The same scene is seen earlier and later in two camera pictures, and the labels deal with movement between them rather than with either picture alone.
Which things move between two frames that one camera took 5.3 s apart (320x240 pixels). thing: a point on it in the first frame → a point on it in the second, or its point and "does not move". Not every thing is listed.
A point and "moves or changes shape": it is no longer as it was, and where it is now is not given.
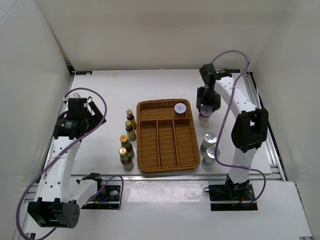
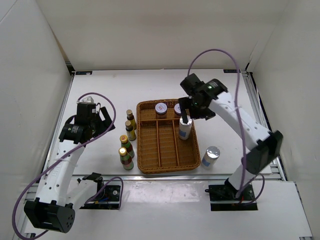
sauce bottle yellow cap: (126, 159) does not move
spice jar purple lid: (180, 108) does not move
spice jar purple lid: (206, 111) moves or changes shape
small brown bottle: (130, 132) does not move
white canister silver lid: (210, 139) → (185, 129)
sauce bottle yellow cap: (125, 143) does not move
